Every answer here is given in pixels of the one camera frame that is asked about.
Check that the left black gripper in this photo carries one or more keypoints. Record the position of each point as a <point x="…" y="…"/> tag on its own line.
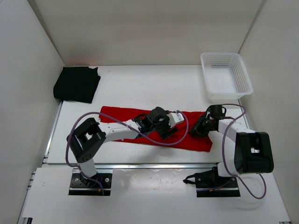
<point x="163" y="134"/>

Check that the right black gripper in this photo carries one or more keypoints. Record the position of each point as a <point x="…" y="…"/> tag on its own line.
<point x="197" y="130"/>

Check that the red t shirt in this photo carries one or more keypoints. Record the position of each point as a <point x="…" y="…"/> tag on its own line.
<point x="188" y="143"/>

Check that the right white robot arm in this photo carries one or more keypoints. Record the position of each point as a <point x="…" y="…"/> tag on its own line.
<point x="252" y="153"/>

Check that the white plastic basket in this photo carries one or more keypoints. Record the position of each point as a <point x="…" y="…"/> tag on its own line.
<point x="225" y="76"/>

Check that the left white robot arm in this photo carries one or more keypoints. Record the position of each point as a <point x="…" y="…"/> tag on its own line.
<point x="89" y="136"/>

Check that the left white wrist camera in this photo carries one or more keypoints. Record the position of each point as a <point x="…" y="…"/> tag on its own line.
<point x="175" y="118"/>

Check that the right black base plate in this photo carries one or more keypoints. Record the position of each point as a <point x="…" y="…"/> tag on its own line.
<point x="210" y="184"/>

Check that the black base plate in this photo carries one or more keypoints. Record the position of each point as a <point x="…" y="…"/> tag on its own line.
<point x="210" y="184"/>
<point x="79" y="186"/>

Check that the black t shirt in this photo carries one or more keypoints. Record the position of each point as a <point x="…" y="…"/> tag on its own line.
<point x="77" y="84"/>

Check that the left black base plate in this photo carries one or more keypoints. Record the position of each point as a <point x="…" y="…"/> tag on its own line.
<point x="79" y="186"/>

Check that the aluminium rail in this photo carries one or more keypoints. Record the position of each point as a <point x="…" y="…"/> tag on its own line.
<point x="156" y="166"/>

